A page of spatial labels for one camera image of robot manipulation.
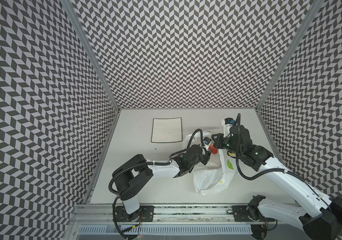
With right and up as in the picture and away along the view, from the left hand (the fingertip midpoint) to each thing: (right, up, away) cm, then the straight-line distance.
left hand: (210, 149), depth 83 cm
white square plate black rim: (-27, +9, +22) cm, 36 cm away
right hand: (-2, +6, -7) cm, 9 cm away
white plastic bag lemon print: (+2, -9, -9) cm, 13 cm away
